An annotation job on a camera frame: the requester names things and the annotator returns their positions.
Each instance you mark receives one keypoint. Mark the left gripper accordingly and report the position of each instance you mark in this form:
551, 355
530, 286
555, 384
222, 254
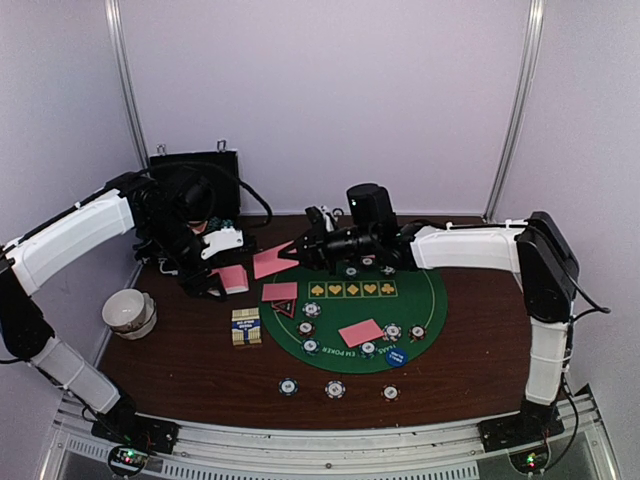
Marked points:
195, 279

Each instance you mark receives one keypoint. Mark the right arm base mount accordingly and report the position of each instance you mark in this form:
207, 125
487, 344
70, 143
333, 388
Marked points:
512, 431

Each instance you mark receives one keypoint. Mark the white ceramic bowl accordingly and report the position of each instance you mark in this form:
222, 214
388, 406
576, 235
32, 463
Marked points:
123, 307

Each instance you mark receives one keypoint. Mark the round green poker mat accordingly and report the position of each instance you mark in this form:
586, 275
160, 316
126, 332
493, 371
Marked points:
405, 299

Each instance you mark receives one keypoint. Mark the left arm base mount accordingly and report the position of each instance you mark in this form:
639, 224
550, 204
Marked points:
148, 434

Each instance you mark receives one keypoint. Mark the green chip mat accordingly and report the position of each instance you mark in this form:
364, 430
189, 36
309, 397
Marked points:
311, 346
367, 350

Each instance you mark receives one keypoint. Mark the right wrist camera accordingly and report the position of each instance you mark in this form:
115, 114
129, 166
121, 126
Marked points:
371, 208

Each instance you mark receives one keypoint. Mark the card deck in case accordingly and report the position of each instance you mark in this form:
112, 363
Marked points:
198, 228

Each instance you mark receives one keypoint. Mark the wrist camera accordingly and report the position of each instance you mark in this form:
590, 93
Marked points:
371, 208
225, 239

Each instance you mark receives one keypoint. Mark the triangular all-in marker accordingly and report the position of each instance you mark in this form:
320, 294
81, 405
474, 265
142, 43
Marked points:
285, 307

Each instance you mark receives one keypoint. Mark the green chip stack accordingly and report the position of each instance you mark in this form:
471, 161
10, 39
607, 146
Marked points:
288, 387

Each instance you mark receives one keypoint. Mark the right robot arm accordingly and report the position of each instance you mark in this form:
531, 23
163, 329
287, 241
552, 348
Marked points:
533, 250

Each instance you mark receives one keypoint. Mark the dealt red card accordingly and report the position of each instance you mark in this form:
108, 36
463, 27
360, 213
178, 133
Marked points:
274, 292
361, 332
268, 262

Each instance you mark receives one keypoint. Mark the aluminium front rail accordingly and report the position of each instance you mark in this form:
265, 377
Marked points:
452, 450

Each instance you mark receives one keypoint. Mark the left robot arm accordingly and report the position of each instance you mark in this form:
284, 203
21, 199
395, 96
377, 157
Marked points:
161, 213

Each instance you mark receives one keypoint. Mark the gold card box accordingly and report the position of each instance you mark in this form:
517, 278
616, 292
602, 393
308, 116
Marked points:
246, 327

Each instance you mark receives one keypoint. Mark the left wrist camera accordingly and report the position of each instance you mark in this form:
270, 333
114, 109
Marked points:
225, 239

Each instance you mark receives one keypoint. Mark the scalloped white bowl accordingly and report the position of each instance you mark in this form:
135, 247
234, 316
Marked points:
141, 328

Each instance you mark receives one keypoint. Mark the blue small blind button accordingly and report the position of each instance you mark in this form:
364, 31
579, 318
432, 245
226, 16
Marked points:
396, 357

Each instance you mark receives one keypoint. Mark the black poker case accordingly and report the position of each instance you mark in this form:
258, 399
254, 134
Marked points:
197, 167

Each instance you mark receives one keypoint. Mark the red black chip stack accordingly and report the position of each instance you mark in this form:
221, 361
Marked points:
390, 393

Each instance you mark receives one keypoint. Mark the teal chips in case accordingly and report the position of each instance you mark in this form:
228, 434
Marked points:
217, 223

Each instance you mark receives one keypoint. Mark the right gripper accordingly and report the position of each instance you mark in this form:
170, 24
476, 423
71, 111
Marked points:
317, 250

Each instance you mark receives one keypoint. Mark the blue white chip stack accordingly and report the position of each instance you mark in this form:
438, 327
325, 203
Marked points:
335, 389

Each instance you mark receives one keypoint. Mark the red-backed card deck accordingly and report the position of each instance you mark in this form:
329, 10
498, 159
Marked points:
234, 279

